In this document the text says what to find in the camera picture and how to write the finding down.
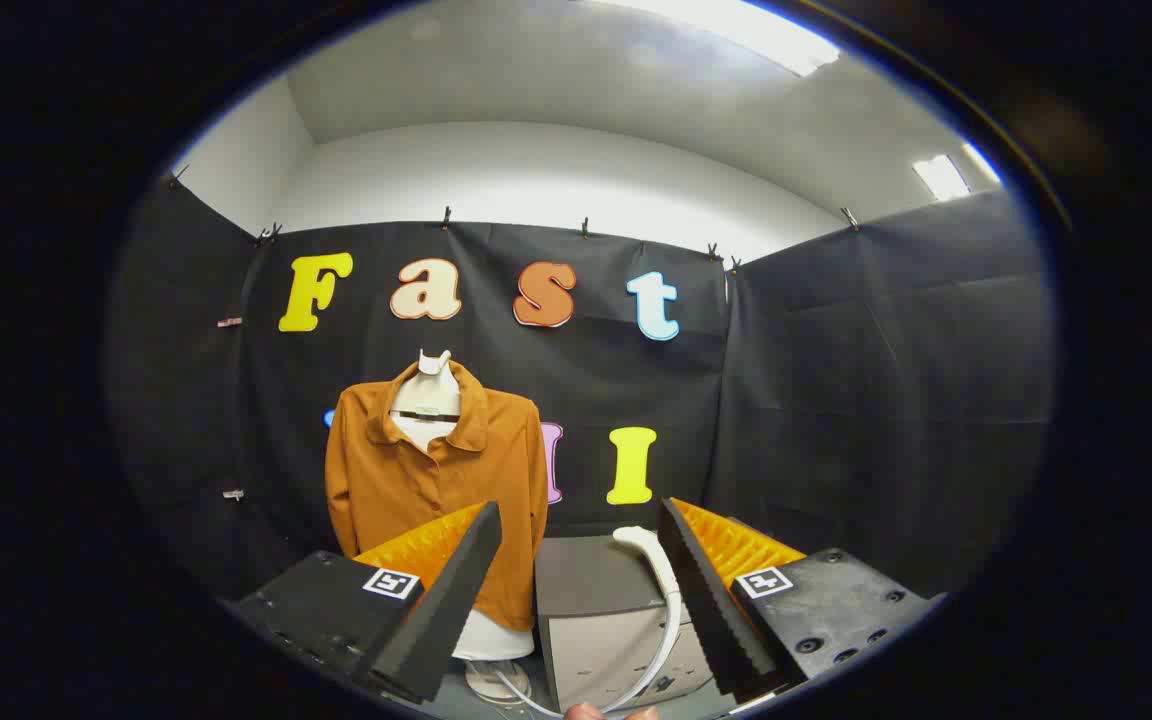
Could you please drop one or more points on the black backdrop cloth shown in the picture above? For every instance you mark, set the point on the black backdrop cloth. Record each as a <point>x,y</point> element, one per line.
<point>836,400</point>

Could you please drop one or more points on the long ceiling light panel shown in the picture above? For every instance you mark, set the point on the long ceiling light panel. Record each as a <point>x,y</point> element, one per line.
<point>736,32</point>

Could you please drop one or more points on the orange button shirt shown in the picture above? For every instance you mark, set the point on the orange button shirt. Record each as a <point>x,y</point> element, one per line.
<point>406,480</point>

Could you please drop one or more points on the white torso clothes form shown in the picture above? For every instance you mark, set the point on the white torso clothes form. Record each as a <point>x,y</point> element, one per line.
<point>433,382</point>

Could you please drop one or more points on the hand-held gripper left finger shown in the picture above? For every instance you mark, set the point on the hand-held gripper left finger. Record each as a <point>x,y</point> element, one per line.
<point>446,620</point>

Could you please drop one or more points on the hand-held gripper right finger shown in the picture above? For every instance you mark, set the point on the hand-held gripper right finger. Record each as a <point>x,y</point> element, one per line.
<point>711,610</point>

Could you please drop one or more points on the grey cabinet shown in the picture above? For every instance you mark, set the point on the grey cabinet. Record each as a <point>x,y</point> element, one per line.
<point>591,600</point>

